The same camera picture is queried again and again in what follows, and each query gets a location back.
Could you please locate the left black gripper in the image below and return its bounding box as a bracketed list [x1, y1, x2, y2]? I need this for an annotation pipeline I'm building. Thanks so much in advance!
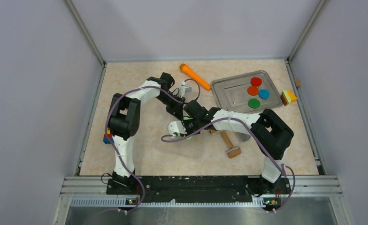
[156, 92, 185, 121]

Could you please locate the wooden double-ended roller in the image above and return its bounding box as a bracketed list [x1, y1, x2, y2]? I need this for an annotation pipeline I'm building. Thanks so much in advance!
[209, 129, 242, 159]

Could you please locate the green dough lump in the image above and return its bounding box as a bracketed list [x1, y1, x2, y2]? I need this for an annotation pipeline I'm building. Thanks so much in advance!
[182, 116, 193, 140]

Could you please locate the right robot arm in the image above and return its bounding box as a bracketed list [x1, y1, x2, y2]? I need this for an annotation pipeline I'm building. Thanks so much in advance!
[171, 101, 294, 193]

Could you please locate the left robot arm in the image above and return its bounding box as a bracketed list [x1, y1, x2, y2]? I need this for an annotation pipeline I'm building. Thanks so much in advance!
[106, 73, 187, 194]

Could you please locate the green dough disc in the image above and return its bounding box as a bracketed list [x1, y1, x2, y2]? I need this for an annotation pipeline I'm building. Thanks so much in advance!
[247, 98, 261, 109]

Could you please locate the orange dough disc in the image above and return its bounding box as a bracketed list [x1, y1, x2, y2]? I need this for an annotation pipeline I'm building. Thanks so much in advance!
[247, 85, 259, 96]

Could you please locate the red dough disc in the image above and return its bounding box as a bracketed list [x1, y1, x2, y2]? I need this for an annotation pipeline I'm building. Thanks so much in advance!
[251, 77, 262, 87]

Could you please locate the blue dough disc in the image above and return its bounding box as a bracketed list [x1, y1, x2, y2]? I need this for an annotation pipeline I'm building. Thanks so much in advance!
[258, 89, 270, 100]

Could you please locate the orange plastic rolling pin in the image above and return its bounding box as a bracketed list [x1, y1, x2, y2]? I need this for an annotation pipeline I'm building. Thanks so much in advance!
[179, 63, 212, 91]

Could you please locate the stainless steel tray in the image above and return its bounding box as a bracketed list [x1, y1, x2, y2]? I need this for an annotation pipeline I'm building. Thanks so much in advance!
[210, 70, 283, 113]

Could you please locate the yellow red blue toy brick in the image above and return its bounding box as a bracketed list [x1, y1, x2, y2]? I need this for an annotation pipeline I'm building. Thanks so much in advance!
[103, 128, 114, 144]

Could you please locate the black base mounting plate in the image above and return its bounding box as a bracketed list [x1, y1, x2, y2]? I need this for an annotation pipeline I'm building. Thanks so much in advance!
[106, 176, 291, 204]

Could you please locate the orange yellow foam block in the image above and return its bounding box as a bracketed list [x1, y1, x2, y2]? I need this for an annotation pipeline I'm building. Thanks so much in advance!
[280, 90, 298, 106]

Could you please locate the small wooden block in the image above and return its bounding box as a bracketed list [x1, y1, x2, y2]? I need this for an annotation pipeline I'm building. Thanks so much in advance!
[294, 79, 301, 88]

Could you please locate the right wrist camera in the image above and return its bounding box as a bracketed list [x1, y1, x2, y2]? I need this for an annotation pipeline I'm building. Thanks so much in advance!
[167, 120, 187, 137]

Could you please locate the metal scraper wooden handle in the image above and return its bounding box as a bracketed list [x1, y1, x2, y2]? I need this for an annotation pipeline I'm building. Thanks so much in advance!
[235, 132, 251, 142]

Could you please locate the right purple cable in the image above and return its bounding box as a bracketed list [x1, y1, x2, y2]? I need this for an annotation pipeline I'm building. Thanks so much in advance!
[161, 116, 297, 213]

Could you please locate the aluminium frame rail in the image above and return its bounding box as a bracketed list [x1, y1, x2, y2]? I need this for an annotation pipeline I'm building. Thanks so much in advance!
[53, 175, 353, 225]

